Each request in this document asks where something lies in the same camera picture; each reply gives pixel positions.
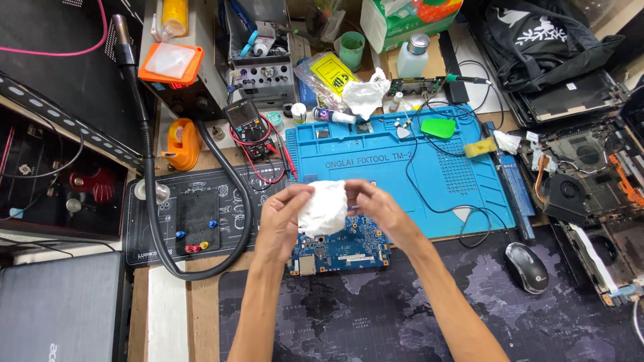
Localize green handled soldering iron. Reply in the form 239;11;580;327
445;73;492;85

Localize metal nozzle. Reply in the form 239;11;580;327
134;179;171;205

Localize black digital multimeter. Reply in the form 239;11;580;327
223;98;275;161

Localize plastic bag with yellow label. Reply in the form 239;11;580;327
294;51;361;110

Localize black open case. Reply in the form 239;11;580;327
0;105;129;243

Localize black board holder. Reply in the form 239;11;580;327
174;188;221;255

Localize tissue packet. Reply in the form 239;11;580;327
359;0;464;54

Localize green plastic cup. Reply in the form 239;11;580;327
339;31;366;73

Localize white board strip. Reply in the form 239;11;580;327
146;261;190;362

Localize white tissue wad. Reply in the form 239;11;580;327
298;180;349;238

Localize hot air rework station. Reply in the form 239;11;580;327
138;0;228;122

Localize crumpled white tissue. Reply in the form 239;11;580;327
341;67;391;121

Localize red multimeter leads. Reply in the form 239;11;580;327
229;115;299;186

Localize blue circuit board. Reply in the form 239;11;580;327
287;215;392;277

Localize black laptop cover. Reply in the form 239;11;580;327
502;69;631;127

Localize pink cable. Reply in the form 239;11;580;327
0;0;109;57

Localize black perforated metal bar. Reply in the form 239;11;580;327
0;72;147;173

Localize green soldering board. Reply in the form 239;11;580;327
384;76;448;99

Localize dark world map desk mat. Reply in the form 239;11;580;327
218;226;644;362

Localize orange tape dispenser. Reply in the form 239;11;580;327
161;118;203;172

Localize person's right hand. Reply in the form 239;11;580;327
344;178;429;250

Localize disassembled laptop base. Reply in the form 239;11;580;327
507;115;644;308

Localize small white tissue piece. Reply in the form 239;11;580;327
492;129;522;155

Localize brown cardboard piece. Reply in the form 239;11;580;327
377;30;449;81

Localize hot air gun handle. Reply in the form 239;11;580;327
111;13;140;122

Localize white bottle with metal cap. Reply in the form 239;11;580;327
396;33;431;79

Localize grey closed laptop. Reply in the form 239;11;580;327
0;250;127;362

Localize white tube with purple label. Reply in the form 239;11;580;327
312;107;358;125

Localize black laptop battery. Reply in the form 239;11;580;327
482;123;537;242

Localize black hot air hose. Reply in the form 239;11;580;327
139;120;253;282

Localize black and silver computer mouse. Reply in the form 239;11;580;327
504;242;550;295

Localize blue silicone repair mat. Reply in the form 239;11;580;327
285;104;517;240

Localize green plastic pry pick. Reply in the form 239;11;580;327
420;118;457;140

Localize thin black cable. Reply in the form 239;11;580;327
401;60;510;249

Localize black laptop fan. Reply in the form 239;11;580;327
545;173;590;225

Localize grey tool holder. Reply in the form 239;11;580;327
224;0;297;107

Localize person's left hand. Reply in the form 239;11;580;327
254;183;316;264

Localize orange lidded container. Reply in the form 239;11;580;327
137;42;205;85

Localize yellow sponge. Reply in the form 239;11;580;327
463;136;498;160

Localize black printed repair mat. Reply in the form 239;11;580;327
122;163;299;267

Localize black printed bag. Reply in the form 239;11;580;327
472;0;626;95

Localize large black box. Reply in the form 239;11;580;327
0;0;153;174

